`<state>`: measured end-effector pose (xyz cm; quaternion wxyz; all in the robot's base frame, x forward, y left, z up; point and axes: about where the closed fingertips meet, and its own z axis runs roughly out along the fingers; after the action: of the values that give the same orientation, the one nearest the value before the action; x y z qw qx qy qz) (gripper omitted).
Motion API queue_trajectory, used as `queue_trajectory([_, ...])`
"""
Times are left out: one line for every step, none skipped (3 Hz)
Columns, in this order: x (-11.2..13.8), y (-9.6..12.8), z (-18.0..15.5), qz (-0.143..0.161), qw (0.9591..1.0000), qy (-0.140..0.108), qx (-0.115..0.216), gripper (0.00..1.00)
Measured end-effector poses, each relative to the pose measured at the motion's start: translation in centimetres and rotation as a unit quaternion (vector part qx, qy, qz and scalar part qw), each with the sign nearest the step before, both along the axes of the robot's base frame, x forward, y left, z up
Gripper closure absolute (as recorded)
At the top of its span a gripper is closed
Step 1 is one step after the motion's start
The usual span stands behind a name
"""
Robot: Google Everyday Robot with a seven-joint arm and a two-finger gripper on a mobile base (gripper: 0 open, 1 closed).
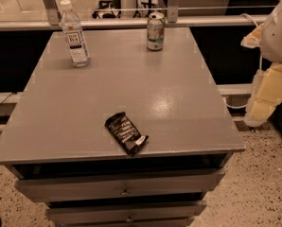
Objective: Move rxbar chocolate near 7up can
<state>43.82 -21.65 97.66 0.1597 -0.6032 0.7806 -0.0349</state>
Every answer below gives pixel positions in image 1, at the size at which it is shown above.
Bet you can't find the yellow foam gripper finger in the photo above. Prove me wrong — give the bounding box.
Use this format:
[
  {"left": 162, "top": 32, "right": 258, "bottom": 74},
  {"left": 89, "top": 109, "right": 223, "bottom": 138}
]
[{"left": 244, "top": 62, "right": 282, "bottom": 127}]

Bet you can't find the black rxbar chocolate wrapper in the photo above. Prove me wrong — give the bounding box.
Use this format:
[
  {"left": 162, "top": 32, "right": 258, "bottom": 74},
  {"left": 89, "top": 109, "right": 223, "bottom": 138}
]
[{"left": 104, "top": 112, "right": 149, "bottom": 157}]

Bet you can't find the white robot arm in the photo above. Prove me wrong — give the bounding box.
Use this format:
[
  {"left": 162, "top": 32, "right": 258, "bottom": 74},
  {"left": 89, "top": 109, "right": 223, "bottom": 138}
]
[{"left": 240, "top": 0, "right": 282, "bottom": 127}]

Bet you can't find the green white 7up can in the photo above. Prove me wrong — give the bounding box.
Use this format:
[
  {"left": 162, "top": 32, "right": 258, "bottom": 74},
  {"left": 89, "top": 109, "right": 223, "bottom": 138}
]
[{"left": 147, "top": 11, "right": 166, "bottom": 51}]

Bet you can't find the grey drawer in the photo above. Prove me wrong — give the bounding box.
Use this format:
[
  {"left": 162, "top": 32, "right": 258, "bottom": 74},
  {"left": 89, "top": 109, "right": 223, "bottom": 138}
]
[
  {"left": 15, "top": 168, "right": 225, "bottom": 202},
  {"left": 47, "top": 201, "right": 206, "bottom": 225}
]

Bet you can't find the clear plastic water bottle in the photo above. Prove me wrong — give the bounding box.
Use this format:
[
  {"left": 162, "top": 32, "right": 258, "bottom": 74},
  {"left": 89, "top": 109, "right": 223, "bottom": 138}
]
[{"left": 61, "top": 0, "right": 90, "bottom": 67}]

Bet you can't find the grey drawer cabinet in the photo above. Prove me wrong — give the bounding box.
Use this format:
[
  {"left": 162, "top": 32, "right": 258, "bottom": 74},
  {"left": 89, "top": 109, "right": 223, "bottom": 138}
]
[{"left": 0, "top": 28, "right": 244, "bottom": 227}]

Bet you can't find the top grey drawer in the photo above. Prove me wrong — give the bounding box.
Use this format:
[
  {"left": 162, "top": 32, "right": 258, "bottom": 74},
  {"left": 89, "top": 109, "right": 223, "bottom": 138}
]
[{"left": 15, "top": 168, "right": 225, "bottom": 202}]

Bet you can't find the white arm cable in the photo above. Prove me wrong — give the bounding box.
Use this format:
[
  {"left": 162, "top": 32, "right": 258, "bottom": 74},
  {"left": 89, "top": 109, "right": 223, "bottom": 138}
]
[{"left": 239, "top": 12, "right": 260, "bottom": 28}]

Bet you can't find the metal window rail frame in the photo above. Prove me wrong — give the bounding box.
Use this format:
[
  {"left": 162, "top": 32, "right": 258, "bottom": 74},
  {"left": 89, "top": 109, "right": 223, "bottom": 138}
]
[{"left": 0, "top": 0, "right": 279, "bottom": 31}]

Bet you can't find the black floor cable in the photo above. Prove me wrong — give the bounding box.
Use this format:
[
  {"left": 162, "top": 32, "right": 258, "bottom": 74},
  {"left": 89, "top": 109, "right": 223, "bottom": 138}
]
[{"left": 0, "top": 92, "right": 18, "bottom": 112}]

